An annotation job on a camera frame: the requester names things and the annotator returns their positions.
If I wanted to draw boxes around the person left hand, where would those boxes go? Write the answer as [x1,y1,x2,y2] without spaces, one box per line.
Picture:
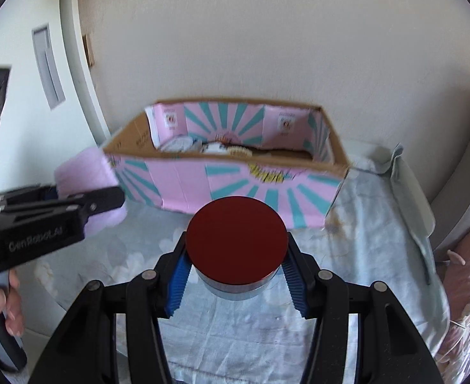
[0,269,24,337]

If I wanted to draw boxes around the floral bed sheet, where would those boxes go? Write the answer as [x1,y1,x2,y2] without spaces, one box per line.
[30,148,448,383]

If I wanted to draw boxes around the red lidded round tin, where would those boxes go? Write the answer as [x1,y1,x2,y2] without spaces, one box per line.
[185,196,288,301]

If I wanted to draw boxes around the white wall switch plate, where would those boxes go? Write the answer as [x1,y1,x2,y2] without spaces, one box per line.
[32,24,66,109]

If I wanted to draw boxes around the white panda print sock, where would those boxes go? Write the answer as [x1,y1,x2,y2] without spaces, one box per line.
[200,141,229,155]

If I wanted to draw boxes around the white blue floss packet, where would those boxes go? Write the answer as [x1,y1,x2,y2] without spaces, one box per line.
[159,135,196,153]

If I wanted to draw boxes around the pink teal cardboard box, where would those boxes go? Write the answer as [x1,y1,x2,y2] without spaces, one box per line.
[103,99,350,229]

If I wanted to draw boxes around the cream hair scrunchie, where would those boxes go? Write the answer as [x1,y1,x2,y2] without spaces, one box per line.
[226,146,253,157]

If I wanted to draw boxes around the pink plush toy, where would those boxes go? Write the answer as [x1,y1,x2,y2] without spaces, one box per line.
[435,231,470,383]

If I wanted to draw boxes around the white door frame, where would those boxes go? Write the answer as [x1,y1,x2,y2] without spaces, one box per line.
[60,0,111,145]

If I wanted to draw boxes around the pink fluffy sock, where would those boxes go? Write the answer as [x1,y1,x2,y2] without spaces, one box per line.
[53,146,129,238]

